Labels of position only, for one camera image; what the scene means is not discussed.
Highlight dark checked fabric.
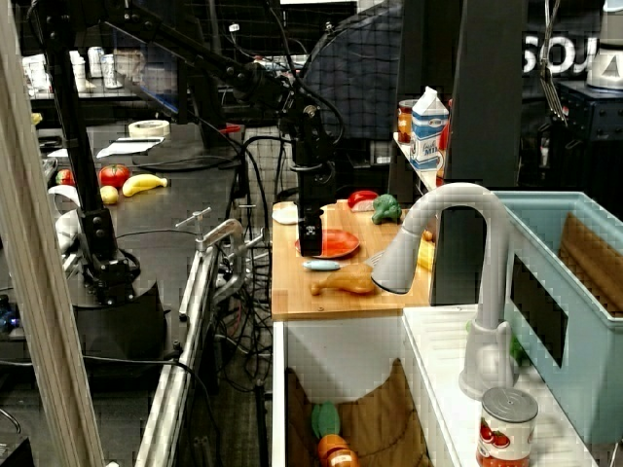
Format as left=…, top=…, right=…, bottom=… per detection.
left=301, top=4, right=405, bottom=142

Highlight brown cloth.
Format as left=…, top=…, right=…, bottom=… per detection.
left=286, top=358, right=432, bottom=467
left=558, top=212, right=623, bottom=318

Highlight red plate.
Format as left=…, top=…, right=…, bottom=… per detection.
left=294, top=228, right=361, bottom=260

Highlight white paper sheet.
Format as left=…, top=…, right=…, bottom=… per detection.
left=95, top=136, right=166, bottom=160

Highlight yellow toy banana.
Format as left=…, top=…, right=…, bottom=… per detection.
left=121, top=173, right=168, bottom=198

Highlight white drink can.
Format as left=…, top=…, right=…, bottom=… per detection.
left=87, top=46, right=106, bottom=79
left=100, top=53, right=124, bottom=90

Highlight black toy kitchen hutch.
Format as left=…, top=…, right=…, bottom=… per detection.
left=387, top=0, right=530, bottom=307

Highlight black floor cable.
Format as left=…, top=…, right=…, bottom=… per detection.
left=0, top=353, right=220, bottom=467

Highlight light blue plastic bin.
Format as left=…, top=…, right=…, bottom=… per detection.
left=491, top=191, right=623, bottom=447

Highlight grey spatula blue handle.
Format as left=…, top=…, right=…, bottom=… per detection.
left=302, top=251, right=388, bottom=272

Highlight white plastic bottle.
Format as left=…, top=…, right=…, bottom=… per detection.
left=70, top=50, right=89, bottom=93

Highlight blue white milk carton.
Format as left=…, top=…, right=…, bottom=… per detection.
left=409, top=86, right=450, bottom=171

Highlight red tomato can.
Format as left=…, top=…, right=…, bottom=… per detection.
left=475, top=386, right=539, bottom=467

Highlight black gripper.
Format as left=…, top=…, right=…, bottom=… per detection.
left=290, top=162, right=338, bottom=258

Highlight red toy tomato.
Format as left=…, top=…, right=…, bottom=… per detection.
left=98, top=163, right=132, bottom=190

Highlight toy fried egg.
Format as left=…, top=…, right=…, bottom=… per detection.
left=272, top=201, right=300, bottom=226

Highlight white tape roll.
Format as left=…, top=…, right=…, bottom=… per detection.
left=128, top=119, right=171, bottom=139

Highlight aluminium frame rail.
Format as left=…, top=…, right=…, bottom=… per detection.
left=134, top=242, right=220, bottom=467

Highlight light green toy vegetable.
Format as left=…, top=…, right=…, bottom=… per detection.
left=508, top=333, right=531, bottom=369

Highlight metal screw clamp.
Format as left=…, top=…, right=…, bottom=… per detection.
left=174, top=207, right=267, bottom=305

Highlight orange toy carrot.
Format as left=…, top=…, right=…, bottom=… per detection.
left=311, top=401, right=360, bottom=467

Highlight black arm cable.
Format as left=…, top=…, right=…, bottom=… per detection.
left=265, top=0, right=346, bottom=147

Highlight brown bread roll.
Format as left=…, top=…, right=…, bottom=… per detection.
left=310, top=264, right=379, bottom=297

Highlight black looped cable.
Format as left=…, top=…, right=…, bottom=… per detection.
left=240, top=135, right=274, bottom=234

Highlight brown beans can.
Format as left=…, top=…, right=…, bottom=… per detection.
left=397, top=98, right=420, bottom=145

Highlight red white toy sushi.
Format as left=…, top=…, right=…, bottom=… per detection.
left=347, top=190, right=380, bottom=213

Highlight white curved plastic object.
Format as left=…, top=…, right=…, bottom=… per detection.
left=48, top=184, right=83, bottom=255

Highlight black drawer cabinet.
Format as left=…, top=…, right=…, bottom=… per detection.
left=554, top=80, right=623, bottom=191

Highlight yellow toy corn cob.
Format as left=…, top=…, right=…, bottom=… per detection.
left=417, top=238, right=436, bottom=272

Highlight hanging metal utensil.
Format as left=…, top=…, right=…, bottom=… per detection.
left=538, top=0, right=569, bottom=128

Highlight wooden post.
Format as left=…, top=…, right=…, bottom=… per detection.
left=0, top=0, right=106, bottom=467

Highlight white toy kitchen body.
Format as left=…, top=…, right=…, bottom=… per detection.
left=271, top=305, right=600, bottom=467

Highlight green toy broccoli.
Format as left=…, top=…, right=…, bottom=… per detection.
left=371, top=193, right=403, bottom=226

